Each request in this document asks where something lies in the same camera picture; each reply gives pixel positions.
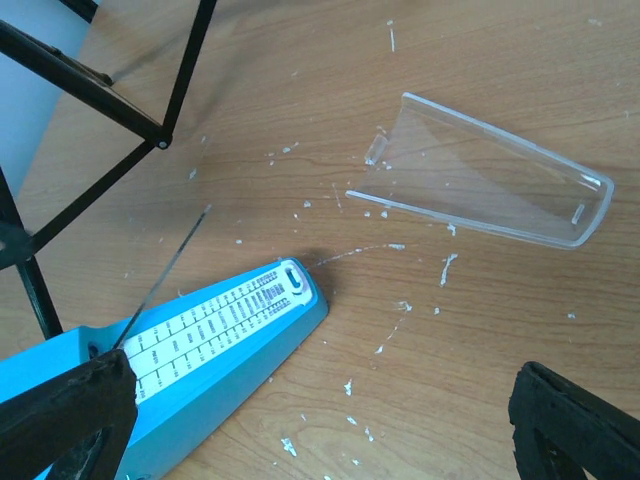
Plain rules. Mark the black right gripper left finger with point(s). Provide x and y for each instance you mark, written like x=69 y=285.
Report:
x=74 y=426

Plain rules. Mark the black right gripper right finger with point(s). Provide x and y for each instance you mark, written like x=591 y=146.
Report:
x=562 y=431

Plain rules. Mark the blue metronome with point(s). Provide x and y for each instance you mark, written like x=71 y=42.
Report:
x=196 y=358

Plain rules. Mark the clear plastic metronome cover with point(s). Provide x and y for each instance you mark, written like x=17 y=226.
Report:
x=459 y=170

